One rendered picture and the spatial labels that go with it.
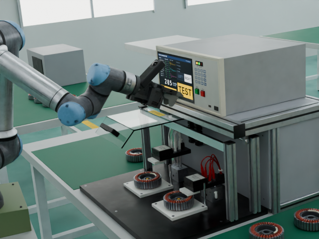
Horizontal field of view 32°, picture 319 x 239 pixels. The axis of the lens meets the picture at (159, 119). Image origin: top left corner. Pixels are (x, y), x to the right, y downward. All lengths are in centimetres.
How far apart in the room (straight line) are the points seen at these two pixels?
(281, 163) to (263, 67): 35
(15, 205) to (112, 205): 36
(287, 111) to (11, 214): 103
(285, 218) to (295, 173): 17
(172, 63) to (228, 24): 576
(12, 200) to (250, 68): 98
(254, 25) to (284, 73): 612
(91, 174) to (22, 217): 54
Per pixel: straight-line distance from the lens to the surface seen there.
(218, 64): 188
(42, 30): 668
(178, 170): 227
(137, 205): 212
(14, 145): 212
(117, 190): 226
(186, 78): 207
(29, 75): 180
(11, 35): 197
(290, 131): 201
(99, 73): 179
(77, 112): 172
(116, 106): 361
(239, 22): 800
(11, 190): 221
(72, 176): 252
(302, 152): 207
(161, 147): 225
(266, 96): 203
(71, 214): 394
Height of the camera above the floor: 167
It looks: 16 degrees down
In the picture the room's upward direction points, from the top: 4 degrees counter-clockwise
